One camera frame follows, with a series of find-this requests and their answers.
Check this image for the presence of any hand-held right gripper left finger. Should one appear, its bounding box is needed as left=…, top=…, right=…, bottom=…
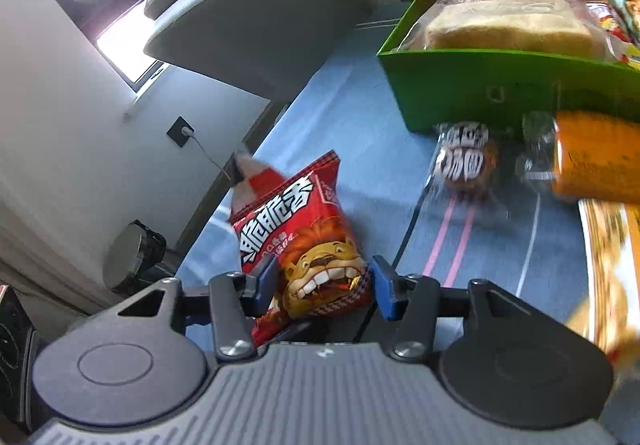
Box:
left=117, top=256, right=279, bottom=360

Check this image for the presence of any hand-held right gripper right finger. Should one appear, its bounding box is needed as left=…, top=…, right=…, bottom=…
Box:
left=370, top=256, right=531, bottom=360

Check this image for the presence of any red lion snack packet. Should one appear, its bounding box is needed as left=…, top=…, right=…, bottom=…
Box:
left=230, top=151, right=375, bottom=348

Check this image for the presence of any green cardboard box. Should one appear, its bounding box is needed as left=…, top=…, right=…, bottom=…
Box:
left=376, top=0, right=640, bottom=134

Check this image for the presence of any orange snack packet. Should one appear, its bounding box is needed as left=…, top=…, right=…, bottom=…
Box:
left=517, top=109, right=640, bottom=204

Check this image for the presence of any clear bread packet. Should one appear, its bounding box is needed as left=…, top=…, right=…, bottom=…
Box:
left=400, top=0, right=619, bottom=62

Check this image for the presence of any red white snack packet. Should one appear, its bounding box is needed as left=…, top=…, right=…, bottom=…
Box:
left=227, top=149, right=286, bottom=212

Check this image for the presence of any black round device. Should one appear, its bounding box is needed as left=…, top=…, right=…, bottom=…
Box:
left=102, top=220, right=169, bottom=297

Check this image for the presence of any blue striped tablecloth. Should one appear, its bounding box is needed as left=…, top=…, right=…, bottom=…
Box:
left=175, top=0, right=640, bottom=376

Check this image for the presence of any brown pastry packet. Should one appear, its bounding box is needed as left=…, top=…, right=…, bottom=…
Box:
left=425, top=120, right=507, bottom=207

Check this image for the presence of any black box device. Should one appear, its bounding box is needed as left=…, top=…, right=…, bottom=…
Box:
left=0, top=282, right=42, bottom=428

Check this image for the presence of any grey sofa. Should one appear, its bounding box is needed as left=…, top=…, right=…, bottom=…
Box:
left=142, top=0, right=432, bottom=104

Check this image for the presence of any black cable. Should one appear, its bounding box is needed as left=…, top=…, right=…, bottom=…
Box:
left=351, top=184, right=437, bottom=345

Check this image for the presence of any white charger cable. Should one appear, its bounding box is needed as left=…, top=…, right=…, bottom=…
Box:
left=184, top=127, right=237, bottom=177

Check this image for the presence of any black wall socket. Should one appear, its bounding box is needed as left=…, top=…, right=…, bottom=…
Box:
left=166, top=116, right=197, bottom=149

